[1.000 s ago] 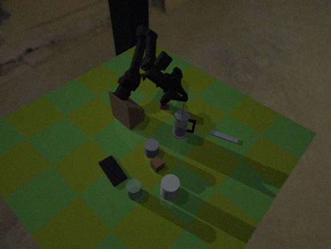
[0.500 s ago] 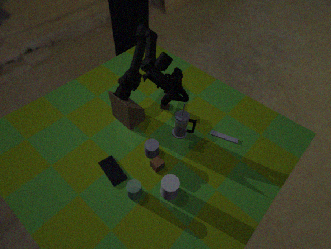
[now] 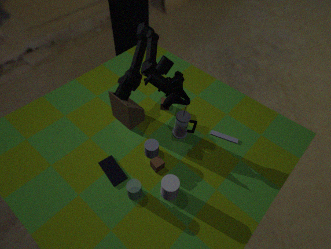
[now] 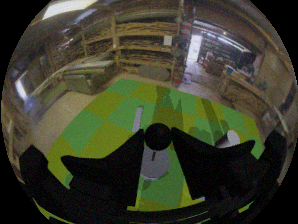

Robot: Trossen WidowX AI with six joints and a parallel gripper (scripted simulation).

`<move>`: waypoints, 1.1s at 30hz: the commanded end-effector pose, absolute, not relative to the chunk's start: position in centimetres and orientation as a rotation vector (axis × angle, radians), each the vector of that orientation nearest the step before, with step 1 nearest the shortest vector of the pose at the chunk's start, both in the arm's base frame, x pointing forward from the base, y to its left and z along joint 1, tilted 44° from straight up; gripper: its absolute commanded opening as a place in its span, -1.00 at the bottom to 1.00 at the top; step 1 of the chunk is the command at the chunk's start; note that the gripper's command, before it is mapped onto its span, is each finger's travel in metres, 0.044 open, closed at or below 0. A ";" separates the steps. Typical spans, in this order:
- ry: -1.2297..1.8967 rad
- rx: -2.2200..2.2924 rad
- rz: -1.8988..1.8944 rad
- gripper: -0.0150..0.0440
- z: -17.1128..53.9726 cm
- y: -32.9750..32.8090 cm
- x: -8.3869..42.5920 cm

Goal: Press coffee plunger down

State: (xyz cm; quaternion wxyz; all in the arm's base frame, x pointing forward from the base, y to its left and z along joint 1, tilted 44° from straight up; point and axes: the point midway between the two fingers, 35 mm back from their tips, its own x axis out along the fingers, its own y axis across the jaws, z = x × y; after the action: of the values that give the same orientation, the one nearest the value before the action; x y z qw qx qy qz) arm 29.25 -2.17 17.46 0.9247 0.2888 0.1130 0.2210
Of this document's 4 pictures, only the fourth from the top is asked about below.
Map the french press with black plunger knob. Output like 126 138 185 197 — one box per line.
140 123 172 181

